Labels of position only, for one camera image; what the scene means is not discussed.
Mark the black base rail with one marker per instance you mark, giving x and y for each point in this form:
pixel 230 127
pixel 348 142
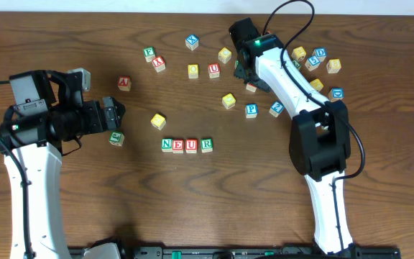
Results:
pixel 228 253

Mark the red E wooden block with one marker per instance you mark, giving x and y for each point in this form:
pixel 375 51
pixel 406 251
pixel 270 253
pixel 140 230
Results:
pixel 178 146

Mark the red u block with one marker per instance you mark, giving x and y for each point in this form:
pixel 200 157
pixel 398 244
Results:
pixel 191 145
pixel 214 70

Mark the yellow 8 wooden block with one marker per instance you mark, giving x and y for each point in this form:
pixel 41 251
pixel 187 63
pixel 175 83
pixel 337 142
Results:
pixel 333 66

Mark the yellow block with picture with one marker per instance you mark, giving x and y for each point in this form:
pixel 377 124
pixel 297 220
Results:
pixel 316 84

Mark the blue X wooden block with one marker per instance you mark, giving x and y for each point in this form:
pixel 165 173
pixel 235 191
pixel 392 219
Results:
pixel 192 42

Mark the yellow 2 wooden block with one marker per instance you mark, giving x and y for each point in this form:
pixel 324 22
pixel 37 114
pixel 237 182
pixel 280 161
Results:
pixel 158 121

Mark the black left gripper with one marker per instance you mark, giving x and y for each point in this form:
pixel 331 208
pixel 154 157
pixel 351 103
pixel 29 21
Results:
pixel 107 114

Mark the yellow block near Z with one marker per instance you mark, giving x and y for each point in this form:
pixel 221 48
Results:
pixel 298 54

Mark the green J wooden block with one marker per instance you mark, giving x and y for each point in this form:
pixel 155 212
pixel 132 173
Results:
pixel 116 138

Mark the blue D block far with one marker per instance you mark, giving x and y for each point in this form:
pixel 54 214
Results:
pixel 320 53

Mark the green N wooden block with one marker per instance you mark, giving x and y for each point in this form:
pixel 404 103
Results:
pixel 167 145

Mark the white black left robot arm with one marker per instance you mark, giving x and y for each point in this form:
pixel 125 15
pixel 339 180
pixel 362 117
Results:
pixel 49 110

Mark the blue 2 wooden block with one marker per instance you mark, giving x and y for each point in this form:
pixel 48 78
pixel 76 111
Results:
pixel 276 108

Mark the red A wooden block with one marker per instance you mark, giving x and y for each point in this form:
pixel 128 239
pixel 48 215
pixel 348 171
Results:
pixel 124 83

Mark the yellow block lower middle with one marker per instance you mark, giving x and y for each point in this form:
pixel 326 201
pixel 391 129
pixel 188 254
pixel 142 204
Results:
pixel 228 101

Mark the green Z wooden block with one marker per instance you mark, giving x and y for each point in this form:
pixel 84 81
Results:
pixel 296 64

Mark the red I block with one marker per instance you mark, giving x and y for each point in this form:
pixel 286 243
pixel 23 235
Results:
pixel 251 87

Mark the blue P wooden block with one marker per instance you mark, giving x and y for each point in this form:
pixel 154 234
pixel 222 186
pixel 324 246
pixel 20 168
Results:
pixel 251 111

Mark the green F wooden block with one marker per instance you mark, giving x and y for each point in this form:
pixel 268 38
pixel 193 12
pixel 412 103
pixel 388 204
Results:
pixel 149 53

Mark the yellow block upper middle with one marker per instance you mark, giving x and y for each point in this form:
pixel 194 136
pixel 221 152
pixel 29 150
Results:
pixel 224 55

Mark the blue D block near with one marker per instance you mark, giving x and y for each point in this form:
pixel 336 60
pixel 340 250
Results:
pixel 335 94

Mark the yellow O wooden block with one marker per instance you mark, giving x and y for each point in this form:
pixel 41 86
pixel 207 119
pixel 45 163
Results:
pixel 193 71

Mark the green R wooden block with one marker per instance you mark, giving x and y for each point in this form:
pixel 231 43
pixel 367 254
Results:
pixel 206 145

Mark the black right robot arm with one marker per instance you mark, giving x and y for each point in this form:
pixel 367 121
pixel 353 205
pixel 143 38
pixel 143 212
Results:
pixel 319 139

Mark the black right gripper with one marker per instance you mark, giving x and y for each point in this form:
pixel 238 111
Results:
pixel 254 81

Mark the blue d block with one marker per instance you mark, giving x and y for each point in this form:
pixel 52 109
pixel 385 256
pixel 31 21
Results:
pixel 335 94
pixel 320 53

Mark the blue 5 wooden block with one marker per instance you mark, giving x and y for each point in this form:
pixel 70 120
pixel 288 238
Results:
pixel 312 63

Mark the red X wooden block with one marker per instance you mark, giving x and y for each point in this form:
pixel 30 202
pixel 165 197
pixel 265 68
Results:
pixel 158 64

